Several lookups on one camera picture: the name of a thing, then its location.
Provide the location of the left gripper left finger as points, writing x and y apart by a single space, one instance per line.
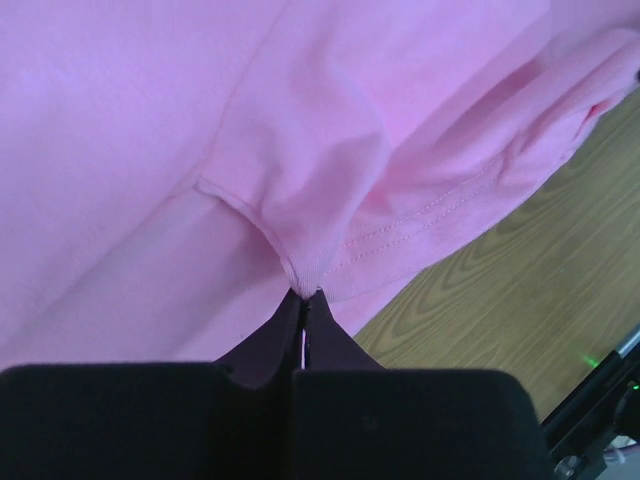
226 419

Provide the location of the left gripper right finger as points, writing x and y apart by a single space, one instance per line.
353 419

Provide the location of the pink t-shirt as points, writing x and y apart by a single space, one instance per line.
169 169

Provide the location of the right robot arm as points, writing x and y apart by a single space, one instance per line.
597 425

